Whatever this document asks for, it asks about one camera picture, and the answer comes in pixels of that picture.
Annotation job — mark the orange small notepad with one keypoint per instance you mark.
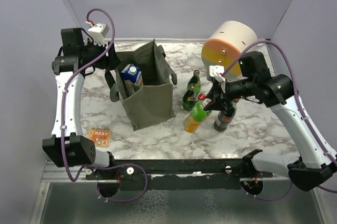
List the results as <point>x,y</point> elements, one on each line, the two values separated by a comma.
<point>100,137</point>

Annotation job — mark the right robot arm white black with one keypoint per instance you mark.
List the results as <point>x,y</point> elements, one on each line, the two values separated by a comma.
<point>316,163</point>

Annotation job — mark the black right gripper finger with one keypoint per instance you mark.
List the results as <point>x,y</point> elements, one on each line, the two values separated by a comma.
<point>214,104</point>
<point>230,105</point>

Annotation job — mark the green glass bottle front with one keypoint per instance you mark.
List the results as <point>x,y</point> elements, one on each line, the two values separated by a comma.
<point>189,98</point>

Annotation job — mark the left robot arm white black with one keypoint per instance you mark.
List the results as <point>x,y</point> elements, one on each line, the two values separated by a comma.
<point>67,141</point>

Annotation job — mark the cola glass bottle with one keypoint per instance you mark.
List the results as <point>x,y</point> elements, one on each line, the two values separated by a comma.
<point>224,118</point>
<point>201,97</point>

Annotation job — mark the green tea plastic bottle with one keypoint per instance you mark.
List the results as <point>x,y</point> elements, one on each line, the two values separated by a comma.
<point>197,115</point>

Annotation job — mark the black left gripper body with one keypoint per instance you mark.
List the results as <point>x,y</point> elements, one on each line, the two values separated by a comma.
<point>107,61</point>

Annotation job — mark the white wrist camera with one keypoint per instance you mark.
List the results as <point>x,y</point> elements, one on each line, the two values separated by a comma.
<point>98,33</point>
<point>215,74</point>

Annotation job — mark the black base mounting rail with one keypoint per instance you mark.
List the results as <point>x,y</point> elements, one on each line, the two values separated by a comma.
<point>177,174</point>

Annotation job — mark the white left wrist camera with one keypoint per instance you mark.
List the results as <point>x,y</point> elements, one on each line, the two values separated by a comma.
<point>98,33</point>

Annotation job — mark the aluminium frame rail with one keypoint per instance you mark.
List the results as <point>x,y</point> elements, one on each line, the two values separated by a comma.
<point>105,166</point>

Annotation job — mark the blue white beverage carton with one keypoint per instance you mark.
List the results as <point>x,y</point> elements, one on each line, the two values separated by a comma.
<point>132,78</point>

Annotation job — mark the olive green canvas bag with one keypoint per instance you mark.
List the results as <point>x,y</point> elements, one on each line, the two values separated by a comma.
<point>153,103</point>

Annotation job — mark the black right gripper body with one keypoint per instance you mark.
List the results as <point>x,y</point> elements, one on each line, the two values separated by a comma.
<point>236,89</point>

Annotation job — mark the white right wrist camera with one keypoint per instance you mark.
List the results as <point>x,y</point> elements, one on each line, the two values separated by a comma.
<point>215,74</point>

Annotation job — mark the green glass bottle rear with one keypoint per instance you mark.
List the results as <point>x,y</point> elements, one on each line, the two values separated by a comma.
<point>194,82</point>

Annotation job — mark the green glass bottle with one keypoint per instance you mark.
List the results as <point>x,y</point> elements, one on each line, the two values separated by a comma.
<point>189,98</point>
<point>194,82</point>

